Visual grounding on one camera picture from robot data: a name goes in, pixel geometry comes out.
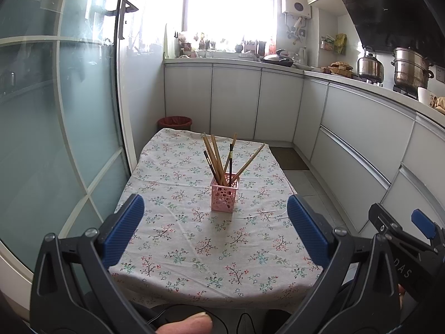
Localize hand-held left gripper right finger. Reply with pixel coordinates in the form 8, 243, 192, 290
278, 195, 401, 334

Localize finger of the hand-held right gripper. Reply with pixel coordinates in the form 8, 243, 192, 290
368, 203, 434, 255
411, 209, 445, 252

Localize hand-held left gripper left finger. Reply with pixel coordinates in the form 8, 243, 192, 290
29, 194, 157, 334

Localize pink perforated plastic basket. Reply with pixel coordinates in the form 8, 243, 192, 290
211, 173, 241, 213

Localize pile of wooden chopsticks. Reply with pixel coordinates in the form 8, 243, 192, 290
202, 133, 266, 187

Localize person's left hand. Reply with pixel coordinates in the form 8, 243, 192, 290
154, 312, 214, 334

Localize floral tablecloth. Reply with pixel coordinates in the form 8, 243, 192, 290
108, 128, 324, 309

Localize brown floor mat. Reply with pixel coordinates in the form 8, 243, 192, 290
269, 147, 310, 171

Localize white base cabinets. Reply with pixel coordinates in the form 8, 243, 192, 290
163, 63, 445, 245

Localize red trash bin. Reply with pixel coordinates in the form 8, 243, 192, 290
157, 116, 193, 131

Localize white bowl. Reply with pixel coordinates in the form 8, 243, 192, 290
417, 87, 441, 106

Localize frosted glass sliding door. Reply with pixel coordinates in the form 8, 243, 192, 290
0, 0, 138, 286

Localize gas stove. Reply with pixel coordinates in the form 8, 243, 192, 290
358, 78, 421, 100

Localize steel steamer pot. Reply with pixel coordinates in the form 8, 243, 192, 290
391, 47, 435, 91

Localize steel kettle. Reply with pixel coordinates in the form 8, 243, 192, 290
357, 52, 385, 83

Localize wicker bread basket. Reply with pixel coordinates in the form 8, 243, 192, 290
326, 62, 354, 77

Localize black wok with lid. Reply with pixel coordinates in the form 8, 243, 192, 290
260, 49, 295, 68

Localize white countertop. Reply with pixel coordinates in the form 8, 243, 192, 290
163, 57, 445, 128

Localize yellow packet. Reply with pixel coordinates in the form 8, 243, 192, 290
334, 34, 348, 56

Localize white cutting board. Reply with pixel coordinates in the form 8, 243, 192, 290
164, 23, 178, 60

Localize row of windowsill jars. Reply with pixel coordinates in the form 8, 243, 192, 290
177, 31, 277, 58

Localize black range hood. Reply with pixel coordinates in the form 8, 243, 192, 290
333, 0, 445, 65

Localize bright kitchen window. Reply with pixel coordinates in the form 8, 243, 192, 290
135, 0, 279, 51

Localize black door handle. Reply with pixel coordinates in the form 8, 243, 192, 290
118, 0, 139, 41

